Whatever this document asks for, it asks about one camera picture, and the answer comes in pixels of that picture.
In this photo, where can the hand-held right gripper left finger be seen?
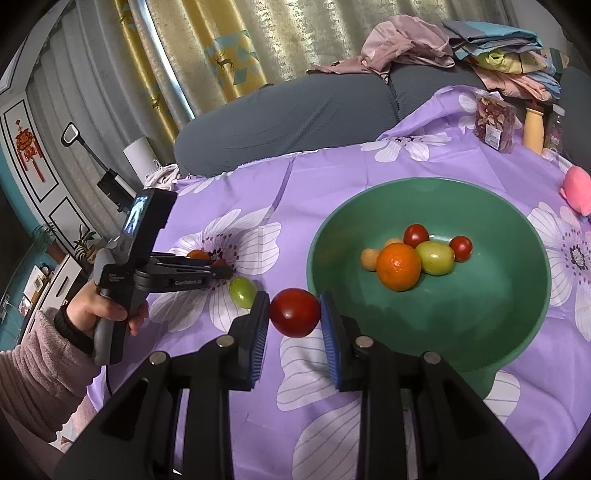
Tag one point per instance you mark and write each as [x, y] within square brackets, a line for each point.
[258, 341]

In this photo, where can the pink crumpled garment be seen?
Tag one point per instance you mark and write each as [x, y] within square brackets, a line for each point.
[397, 46]

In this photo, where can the purple floral tablecloth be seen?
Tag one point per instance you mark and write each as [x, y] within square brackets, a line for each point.
[300, 194]

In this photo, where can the pile of folded clothes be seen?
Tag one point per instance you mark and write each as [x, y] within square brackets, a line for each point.
[346, 32]

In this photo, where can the person's left forearm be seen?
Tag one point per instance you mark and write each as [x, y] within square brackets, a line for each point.
[37, 369]

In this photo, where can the green fruit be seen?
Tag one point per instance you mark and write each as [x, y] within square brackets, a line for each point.
[243, 290]
[436, 258]

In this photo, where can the grey sheer curtain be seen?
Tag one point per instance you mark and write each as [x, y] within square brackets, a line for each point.
[101, 83]

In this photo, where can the small yellow fruit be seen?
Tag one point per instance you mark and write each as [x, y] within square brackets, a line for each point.
[369, 259]
[392, 242]

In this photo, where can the pink folded cloth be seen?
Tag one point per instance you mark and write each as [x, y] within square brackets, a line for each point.
[521, 85]

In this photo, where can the green plastic bowl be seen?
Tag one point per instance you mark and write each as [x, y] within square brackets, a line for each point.
[461, 323]

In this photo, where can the yellow bottle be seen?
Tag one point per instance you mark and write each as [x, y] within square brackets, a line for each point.
[533, 131]

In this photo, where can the potted plant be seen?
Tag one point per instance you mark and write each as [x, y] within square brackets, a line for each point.
[87, 242]
[46, 240]

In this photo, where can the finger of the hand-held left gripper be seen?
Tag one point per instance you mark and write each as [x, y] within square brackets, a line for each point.
[221, 273]
[184, 259]

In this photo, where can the clear packet of dried snacks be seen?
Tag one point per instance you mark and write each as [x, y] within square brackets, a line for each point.
[495, 122]

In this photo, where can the red tomato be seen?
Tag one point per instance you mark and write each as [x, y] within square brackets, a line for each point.
[415, 234]
[461, 248]
[219, 263]
[295, 313]

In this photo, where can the person's left hand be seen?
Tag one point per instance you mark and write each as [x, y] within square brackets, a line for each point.
[90, 304]

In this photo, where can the black wristband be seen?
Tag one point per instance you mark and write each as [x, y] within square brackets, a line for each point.
[74, 330]

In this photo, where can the yellow patterned curtain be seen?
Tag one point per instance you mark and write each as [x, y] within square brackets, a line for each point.
[194, 60]

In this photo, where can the white cabinet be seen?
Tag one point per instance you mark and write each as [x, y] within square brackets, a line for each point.
[55, 286]

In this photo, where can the white cylindrical appliance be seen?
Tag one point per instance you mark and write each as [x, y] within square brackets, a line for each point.
[138, 157]

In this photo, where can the grey blue folded sheet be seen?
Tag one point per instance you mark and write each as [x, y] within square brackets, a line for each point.
[494, 37]

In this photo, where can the yellow folded cloth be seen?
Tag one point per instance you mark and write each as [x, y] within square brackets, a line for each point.
[508, 61]

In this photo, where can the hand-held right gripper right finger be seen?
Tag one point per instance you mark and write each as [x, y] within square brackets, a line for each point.
[330, 341]

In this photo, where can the phone stand with white mirror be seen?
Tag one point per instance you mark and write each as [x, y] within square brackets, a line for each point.
[113, 184]

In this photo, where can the clear bottle with red label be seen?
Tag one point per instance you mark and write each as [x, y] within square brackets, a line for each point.
[555, 131]

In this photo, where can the red knot wall ornament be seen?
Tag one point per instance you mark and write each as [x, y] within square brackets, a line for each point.
[28, 147]

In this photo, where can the pink plush toy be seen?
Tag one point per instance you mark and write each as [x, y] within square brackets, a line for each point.
[577, 189]

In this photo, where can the grey sofa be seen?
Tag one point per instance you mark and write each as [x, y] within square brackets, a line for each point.
[277, 124]

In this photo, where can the orange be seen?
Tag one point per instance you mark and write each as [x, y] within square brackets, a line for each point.
[198, 254]
[398, 266]

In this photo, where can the white patterned cloth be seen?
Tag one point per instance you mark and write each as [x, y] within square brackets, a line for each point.
[161, 175]

